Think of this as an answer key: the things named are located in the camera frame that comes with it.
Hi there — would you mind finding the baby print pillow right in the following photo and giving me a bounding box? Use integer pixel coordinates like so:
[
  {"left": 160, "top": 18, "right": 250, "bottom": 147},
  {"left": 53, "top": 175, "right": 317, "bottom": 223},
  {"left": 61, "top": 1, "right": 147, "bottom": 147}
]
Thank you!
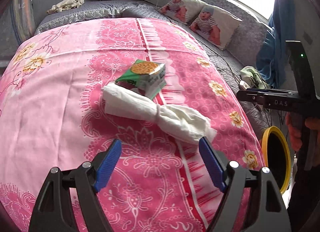
[{"left": 189, "top": 5, "right": 242, "bottom": 50}]

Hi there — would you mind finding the light green cloth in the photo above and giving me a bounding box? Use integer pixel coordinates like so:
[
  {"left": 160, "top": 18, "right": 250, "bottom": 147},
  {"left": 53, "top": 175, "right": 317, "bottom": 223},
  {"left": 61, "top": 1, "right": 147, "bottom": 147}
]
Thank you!
[{"left": 240, "top": 66, "right": 271, "bottom": 89}]

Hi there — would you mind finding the blue curtain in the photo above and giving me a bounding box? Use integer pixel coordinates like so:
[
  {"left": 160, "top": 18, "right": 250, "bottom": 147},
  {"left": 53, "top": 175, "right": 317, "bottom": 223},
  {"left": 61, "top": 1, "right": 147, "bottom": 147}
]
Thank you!
[{"left": 256, "top": 0, "right": 296, "bottom": 88}]

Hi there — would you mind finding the green cracker wrapper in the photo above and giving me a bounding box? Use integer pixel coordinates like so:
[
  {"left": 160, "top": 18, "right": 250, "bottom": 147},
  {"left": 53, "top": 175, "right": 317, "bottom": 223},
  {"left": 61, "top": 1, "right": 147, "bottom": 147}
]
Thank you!
[{"left": 115, "top": 60, "right": 167, "bottom": 100}]

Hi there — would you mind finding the yellow rimmed trash bin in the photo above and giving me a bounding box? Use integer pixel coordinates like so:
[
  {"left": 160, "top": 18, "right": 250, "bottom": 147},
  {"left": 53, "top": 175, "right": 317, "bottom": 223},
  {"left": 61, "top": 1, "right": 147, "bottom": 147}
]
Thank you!
[{"left": 261, "top": 126, "right": 291, "bottom": 195}]

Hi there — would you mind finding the black cable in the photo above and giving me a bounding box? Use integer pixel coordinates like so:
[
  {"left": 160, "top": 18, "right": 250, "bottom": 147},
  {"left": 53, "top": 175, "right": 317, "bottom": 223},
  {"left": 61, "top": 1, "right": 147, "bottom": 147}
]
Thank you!
[{"left": 220, "top": 53, "right": 288, "bottom": 132}]

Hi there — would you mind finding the baby print pillow left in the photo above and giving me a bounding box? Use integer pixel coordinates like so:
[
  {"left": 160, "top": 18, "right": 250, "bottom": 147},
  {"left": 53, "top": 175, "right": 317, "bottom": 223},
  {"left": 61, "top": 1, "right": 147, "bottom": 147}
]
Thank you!
[{"left": 158, "top": 0, "right": 206, "bottom": 25}]

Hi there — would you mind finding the crumpled cream cloth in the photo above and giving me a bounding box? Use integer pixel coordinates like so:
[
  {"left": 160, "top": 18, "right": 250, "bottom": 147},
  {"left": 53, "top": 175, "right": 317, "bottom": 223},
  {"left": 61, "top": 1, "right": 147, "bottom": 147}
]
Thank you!
[{"left": 47, "top": 0, "right": 85, "bottom": 15}]

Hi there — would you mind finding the twisted white tissue paper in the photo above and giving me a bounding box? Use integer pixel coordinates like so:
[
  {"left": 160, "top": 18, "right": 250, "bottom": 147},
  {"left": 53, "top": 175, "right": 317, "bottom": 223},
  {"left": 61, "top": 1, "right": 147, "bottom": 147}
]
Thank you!
[{"left": 102, "top": 83, "right": 217, "bottom": 145}]

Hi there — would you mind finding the white power strip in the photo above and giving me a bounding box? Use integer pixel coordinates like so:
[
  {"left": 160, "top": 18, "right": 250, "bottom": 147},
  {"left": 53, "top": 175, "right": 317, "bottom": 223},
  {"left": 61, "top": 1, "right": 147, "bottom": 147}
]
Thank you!
[{"left": 239, "top": 80, "right": 251, "bottom": 90}]

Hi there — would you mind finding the baby print pillow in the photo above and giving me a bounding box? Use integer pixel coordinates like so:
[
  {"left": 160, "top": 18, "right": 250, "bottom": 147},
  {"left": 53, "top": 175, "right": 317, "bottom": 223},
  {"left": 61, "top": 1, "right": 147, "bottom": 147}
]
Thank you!
[
  {"left": 158, "top": 0, "right": 206, "bottom": 25},
  {"left": 189, "top": 5, "right": 242, "bottom": 50}
]

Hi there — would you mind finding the person's right hand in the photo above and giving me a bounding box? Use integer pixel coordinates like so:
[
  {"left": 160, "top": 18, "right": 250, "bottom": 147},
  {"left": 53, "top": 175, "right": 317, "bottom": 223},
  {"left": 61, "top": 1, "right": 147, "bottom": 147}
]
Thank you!
[{"left": 286, "top": 113, "right": 320, "bottom": 152}]

